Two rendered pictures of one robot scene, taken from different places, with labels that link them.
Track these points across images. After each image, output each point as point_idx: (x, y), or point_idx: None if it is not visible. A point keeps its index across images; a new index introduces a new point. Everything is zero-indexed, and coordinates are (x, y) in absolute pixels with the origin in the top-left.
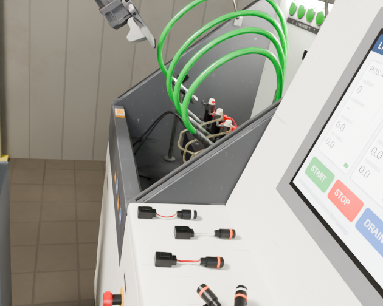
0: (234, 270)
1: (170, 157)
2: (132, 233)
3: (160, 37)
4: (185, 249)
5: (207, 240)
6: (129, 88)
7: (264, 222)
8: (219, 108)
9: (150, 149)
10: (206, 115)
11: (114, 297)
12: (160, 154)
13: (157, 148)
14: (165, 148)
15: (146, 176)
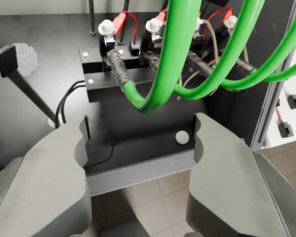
0: None
1: (58, 119)
2: None
3: (175, 85)
4: None
5: (287, 86)
6: None
7: None
8: (154, 22)
9: (30, 147)
10: (112, 47)
11: (254, 152)
12: (43, 133)
13: (23, 138)
14: (20, 126)
15: (112, 146)
